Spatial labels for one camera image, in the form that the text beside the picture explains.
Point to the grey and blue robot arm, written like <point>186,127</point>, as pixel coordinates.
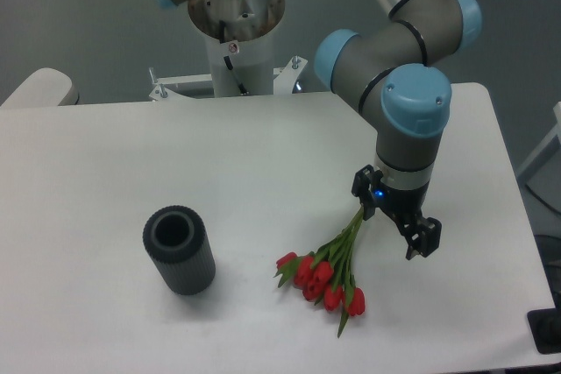
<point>389,79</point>

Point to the beige chair armrest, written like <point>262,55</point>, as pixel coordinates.
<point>46,87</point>

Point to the white metal base frame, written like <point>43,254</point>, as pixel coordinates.
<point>286,81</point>

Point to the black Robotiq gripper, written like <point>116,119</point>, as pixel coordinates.
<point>404,207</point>

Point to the white furniture frame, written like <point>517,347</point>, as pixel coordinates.
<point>539,173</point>

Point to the dark grey ribbed vase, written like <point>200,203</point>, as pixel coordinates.
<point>176,240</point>

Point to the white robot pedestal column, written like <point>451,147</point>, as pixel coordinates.
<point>238,34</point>

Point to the red tulip bouquet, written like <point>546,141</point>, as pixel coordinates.
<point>326,277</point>

